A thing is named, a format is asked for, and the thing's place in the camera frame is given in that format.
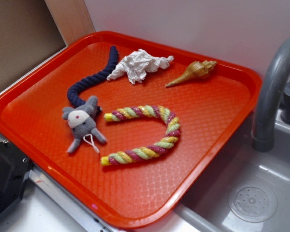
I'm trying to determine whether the orange plastic tray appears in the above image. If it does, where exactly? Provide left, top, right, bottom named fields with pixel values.
left=0, top=31, right=261, bottom=229

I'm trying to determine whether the tan spiral seashell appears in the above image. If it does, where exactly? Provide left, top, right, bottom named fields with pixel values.
left=165, top=60, right=217, bottom=87

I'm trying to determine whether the grey plastic sink basin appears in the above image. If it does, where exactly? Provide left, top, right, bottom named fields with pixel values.
left=175, top=117, right=290, bottom=232

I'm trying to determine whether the brown cardboard panel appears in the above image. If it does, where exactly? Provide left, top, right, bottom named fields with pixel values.
left=0, top=0, right=95, bottom=92

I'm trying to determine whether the grey plastic faucet spout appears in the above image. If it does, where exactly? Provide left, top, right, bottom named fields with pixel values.
left=251, top=38, right=290, bottom=152

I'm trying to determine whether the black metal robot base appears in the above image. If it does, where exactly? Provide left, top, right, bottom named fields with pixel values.
left=0, top=139, right=32, bottom=217

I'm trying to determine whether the crumpled white paper tissue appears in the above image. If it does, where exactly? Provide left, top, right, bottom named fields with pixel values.
left=106, top=49, right=174, bottom=85

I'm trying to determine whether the grey plush mouse rope tail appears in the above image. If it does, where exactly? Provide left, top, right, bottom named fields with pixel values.
left=62, top=45, right=119, bottom=154

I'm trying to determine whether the multicolour twisted rope toy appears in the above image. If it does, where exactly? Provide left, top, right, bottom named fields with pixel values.
left=100, top=105, right=180, bottom=166

